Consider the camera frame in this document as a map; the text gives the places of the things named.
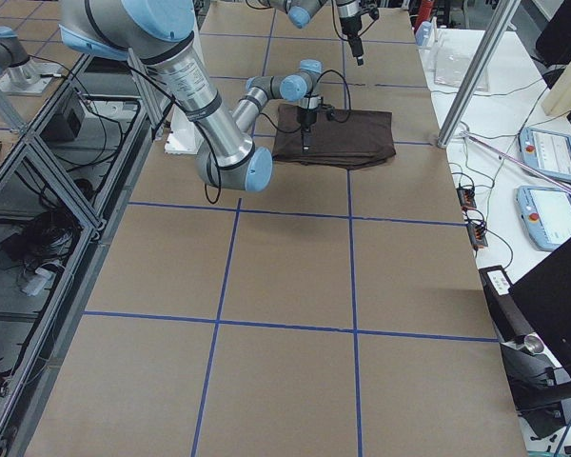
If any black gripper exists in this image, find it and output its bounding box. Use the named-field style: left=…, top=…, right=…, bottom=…
left=337, top=0, right=380, bottom=66
left=296, top=96, right=323, bottom=152

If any brown t-shirt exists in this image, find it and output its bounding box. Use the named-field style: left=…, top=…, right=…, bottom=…
left=272, top=104, right=396, bottom=169

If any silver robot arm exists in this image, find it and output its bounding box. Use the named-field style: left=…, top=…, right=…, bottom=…
left=246, top=0, right=380, bottom=66
left=60, top=1, right=323, bottom=192

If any red cylinder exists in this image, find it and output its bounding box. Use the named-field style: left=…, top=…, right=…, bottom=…
left=415, top=0, right=434, bottom=29

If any clear acrylic tray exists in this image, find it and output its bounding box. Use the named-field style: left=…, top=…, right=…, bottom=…
left=426, top=37, right=478, bottom=88

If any upper blue teach pendant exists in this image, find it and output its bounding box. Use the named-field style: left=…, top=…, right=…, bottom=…
left=519, top=128, right=571, bottom=184

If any blue teach pendant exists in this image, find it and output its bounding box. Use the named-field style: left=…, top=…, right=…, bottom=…
left=519, top=128, right=571, bottom=184
left=516, top=186, right=571, bottom=251

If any lower blue teach pendant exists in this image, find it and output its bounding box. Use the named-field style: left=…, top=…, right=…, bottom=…
left=516, top=186, right=571, bottom=251

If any black laptop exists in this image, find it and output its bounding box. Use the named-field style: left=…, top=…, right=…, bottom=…
left=479, top=233, right=571, bottom=372

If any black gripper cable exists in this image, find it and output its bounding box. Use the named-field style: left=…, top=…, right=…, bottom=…
left=204, top=69, right=353, bottom=205

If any white pedestal column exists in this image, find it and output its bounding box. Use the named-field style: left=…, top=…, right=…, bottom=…
left=161, top=1, right=204, bottom=154

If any aluminium frame post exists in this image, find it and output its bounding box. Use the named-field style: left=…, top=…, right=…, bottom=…
left=437, top=0, right=521, bottom=149

